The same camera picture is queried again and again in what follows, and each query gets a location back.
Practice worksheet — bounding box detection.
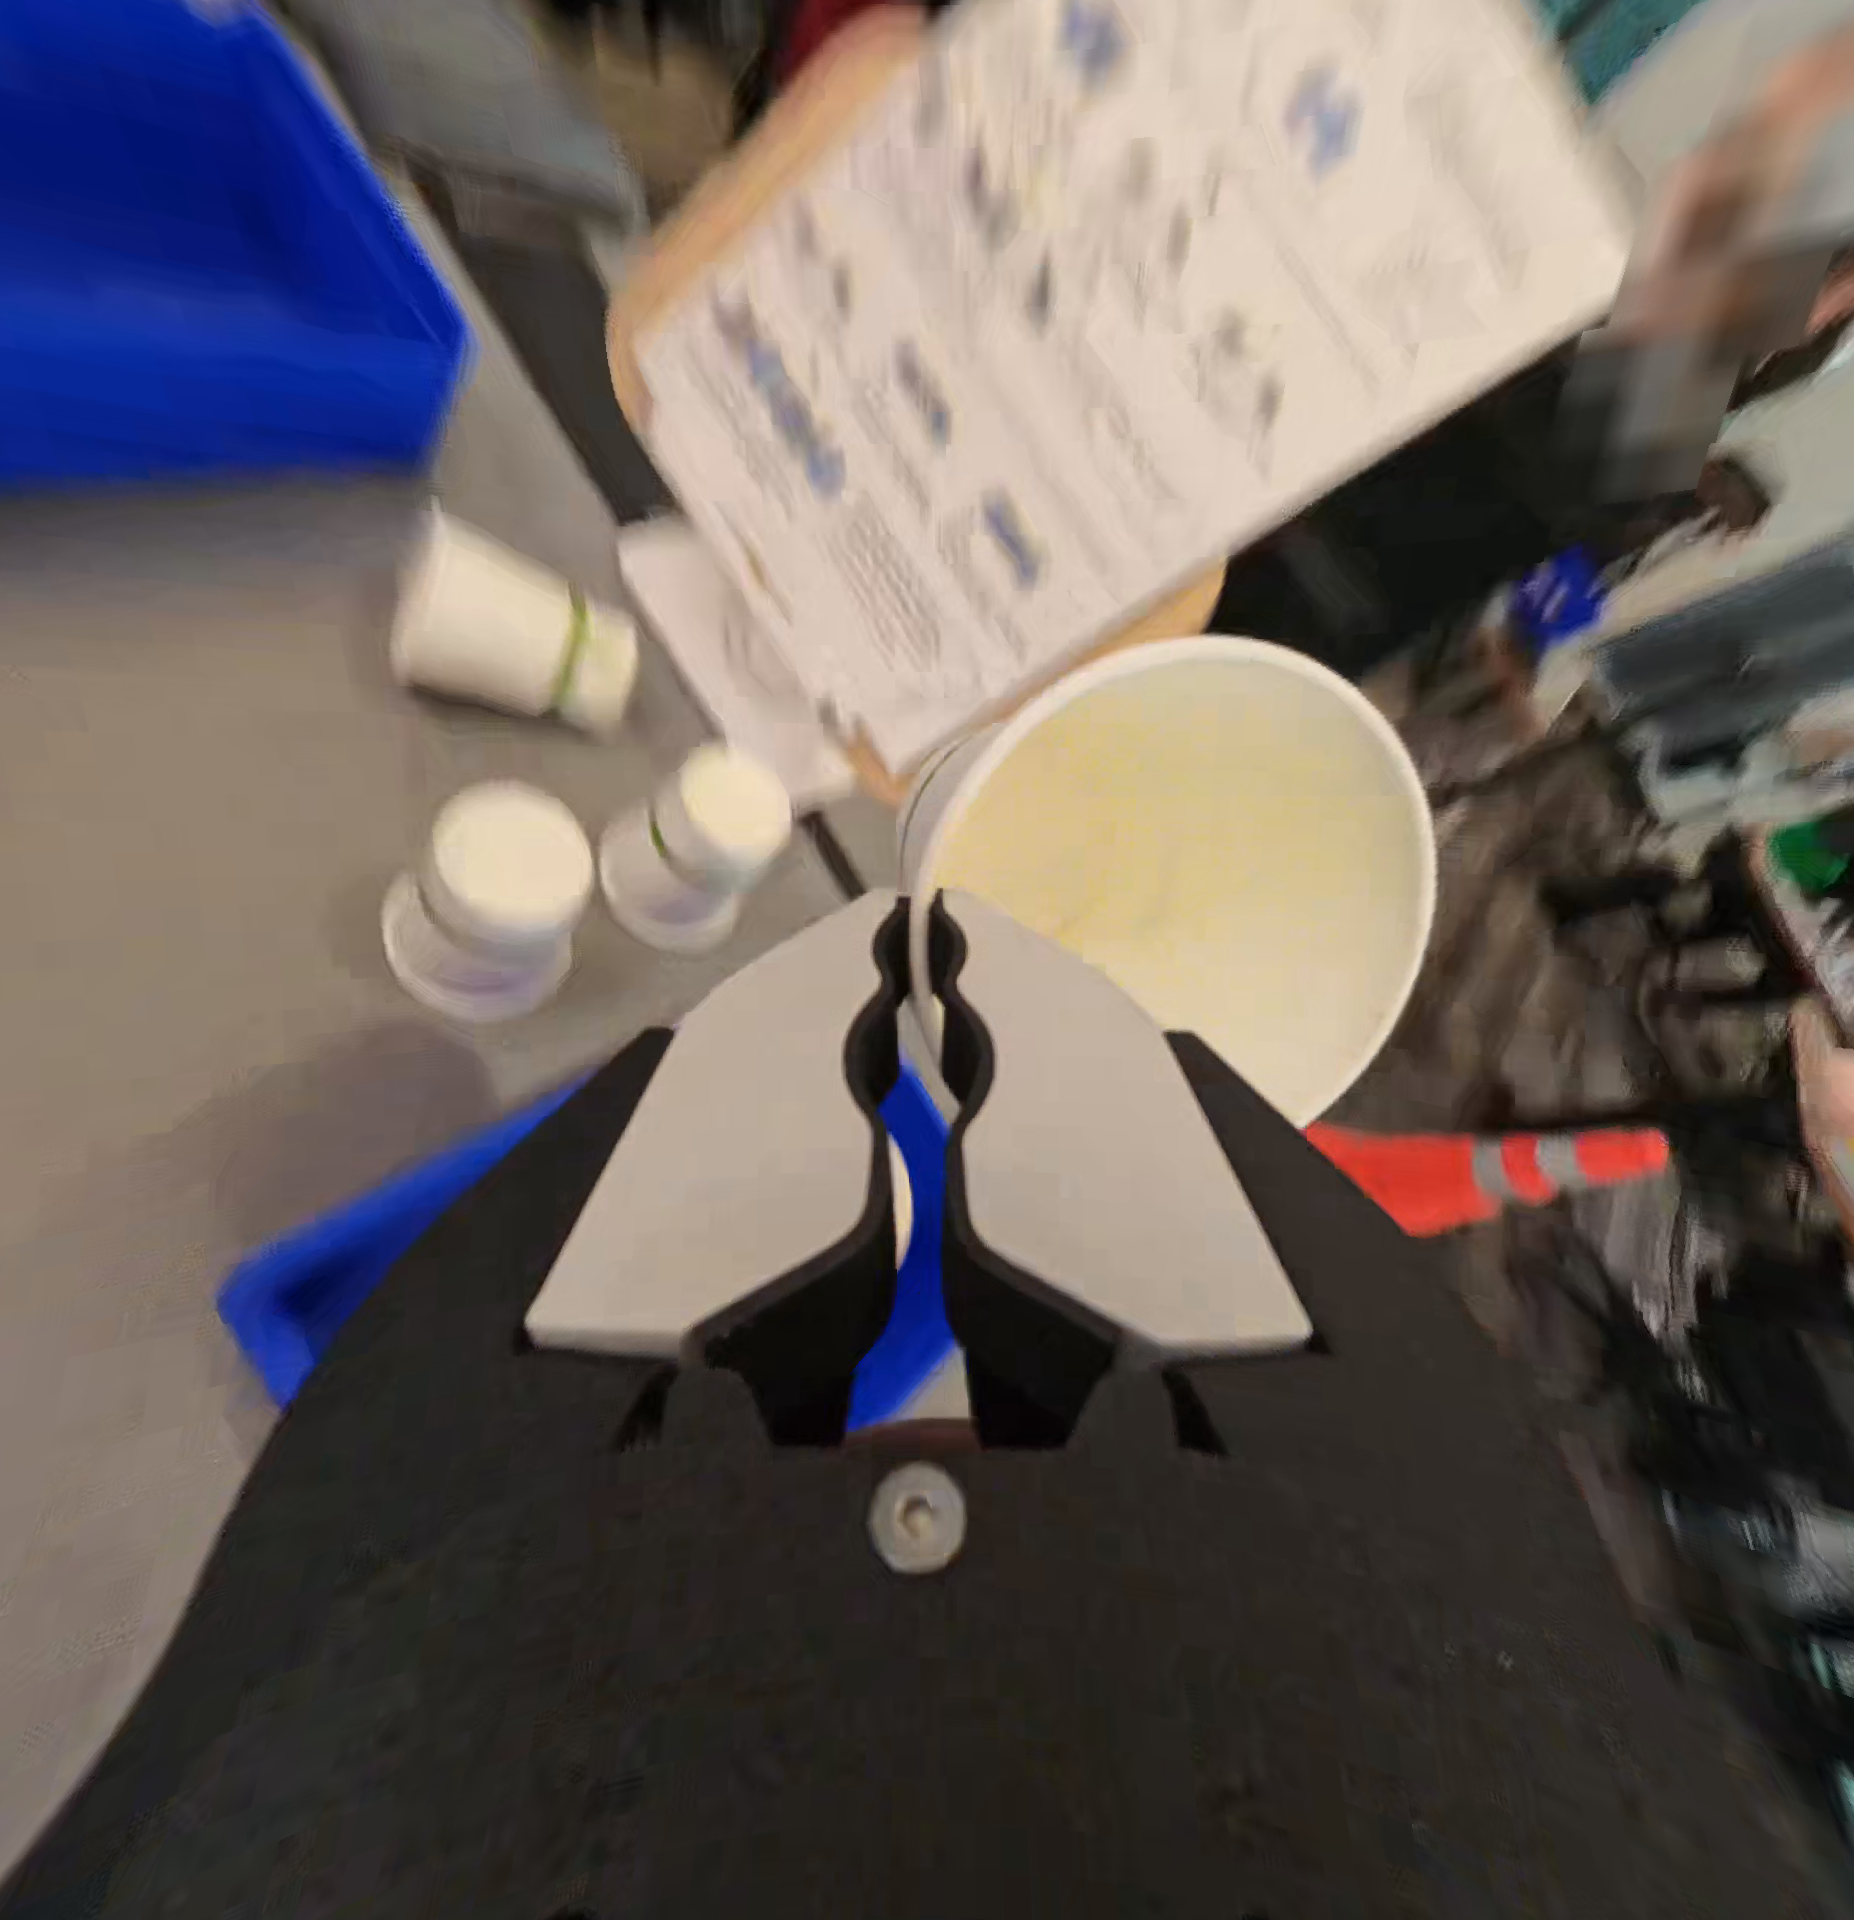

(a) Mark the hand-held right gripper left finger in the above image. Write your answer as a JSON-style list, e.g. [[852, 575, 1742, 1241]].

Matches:
[[523, 892, 913, 1449]]

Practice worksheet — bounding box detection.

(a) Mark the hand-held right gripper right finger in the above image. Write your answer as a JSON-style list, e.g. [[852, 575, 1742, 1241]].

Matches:
[[924, 889, 1317, 1452]]

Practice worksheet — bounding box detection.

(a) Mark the white paper cup green band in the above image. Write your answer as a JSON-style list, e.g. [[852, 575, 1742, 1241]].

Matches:
[[390, 501, 641, 738], [896, 634, 1438, 1127], [598, 747, 793, 956], [383, 781, 596, 1026]]

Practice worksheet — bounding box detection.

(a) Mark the blue plastic bin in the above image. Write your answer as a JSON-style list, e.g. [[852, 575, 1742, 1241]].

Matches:
[[0, 0, 473, 488], [213, 1050, 961, 1428]]

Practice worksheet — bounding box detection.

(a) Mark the orange traffic cone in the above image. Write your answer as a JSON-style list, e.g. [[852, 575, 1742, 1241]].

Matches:
[[1302, 1125, 1673, 1238]]

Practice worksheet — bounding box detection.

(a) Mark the white board stand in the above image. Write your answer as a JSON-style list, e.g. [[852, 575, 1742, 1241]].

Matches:
[[614, 516, 861, 813]]

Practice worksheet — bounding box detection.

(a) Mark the dark bag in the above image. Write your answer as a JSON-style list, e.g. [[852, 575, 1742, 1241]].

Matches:
[[1527, 1245, 1854, 1847]]

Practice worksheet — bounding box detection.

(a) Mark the wooden instruction board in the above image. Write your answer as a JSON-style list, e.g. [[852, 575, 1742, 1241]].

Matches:
[[608, 0, 1635, 805]]

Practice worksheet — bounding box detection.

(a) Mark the grey metal tray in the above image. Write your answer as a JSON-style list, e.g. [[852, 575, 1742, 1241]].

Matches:
[[289, 0, 643, 229]]

